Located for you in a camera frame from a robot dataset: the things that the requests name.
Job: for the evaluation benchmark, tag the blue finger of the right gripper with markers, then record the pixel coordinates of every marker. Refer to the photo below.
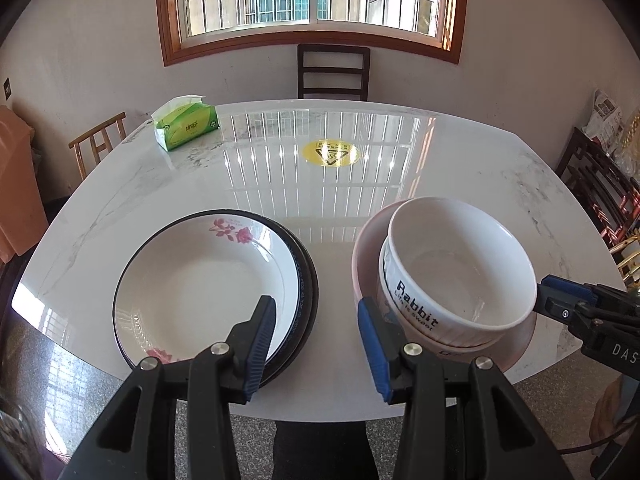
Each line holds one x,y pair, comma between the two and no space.
558,298

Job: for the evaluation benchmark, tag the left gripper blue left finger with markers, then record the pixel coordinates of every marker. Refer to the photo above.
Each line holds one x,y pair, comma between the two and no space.
228,372

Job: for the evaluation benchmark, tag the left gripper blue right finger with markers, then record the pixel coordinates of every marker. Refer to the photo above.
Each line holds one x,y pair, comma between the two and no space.
405,373

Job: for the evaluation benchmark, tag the white rose soup plate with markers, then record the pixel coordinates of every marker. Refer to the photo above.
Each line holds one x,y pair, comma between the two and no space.
200,289

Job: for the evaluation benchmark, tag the white bowl blue base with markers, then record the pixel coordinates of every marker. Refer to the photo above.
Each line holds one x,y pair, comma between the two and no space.
455,273

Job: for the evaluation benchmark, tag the large pink bowl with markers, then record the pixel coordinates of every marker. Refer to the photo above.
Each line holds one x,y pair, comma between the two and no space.
506,351

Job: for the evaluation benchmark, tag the right hand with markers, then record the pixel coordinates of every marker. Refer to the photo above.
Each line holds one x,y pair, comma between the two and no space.
603,422

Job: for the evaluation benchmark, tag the dark wood shelf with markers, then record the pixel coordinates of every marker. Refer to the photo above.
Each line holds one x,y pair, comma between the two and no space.
610,199

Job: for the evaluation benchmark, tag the newspaper stack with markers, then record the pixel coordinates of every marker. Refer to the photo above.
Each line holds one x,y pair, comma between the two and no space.
605,123

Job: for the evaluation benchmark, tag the yellow warning sticker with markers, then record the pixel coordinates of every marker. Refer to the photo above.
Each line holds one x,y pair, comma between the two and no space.
331,153

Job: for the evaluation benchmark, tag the orange cloth covered furniture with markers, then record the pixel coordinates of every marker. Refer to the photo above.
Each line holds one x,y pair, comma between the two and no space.
22,218

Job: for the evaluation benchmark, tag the green tissue pack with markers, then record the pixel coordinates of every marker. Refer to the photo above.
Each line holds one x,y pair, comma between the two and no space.
183,119

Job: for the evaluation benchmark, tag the light wooden chair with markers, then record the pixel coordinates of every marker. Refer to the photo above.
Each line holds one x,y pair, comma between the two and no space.
99,141

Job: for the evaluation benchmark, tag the dark wooden chair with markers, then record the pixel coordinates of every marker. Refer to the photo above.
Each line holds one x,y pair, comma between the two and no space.
333,71

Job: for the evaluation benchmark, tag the brown framed barred window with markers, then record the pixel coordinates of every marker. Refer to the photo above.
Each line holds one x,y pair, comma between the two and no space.
191,29

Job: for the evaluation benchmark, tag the black wall switch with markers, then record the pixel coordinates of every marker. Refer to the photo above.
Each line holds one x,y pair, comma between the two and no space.
7,90

